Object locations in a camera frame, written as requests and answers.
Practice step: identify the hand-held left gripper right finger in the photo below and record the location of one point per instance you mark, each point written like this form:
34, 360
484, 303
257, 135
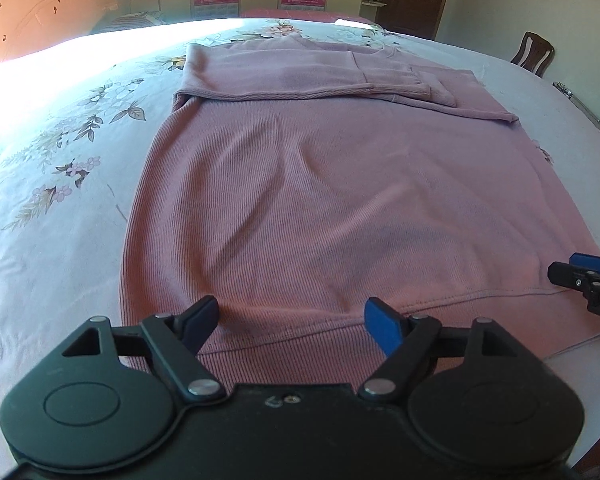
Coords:
382, 325

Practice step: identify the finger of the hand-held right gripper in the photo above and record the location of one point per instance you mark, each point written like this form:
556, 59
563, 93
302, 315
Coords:
595, 264
567, 275

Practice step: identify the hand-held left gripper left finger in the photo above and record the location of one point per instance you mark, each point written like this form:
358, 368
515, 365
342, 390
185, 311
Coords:
200, 325

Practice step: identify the pink sweater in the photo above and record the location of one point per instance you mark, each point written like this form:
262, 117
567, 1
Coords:
330, 185

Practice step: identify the floral white bed sheet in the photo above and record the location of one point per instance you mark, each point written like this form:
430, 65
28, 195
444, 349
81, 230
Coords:
55, 210

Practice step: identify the dark wooden chair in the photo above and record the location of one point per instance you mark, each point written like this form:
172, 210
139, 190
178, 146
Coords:
532, 52

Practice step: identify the striped pillow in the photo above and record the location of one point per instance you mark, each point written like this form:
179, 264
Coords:
130, 22

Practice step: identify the pink striped bed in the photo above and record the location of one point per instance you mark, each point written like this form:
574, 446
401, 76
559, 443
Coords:
300, 15

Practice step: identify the cream rounded headboard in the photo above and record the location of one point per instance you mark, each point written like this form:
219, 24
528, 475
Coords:
40, 10

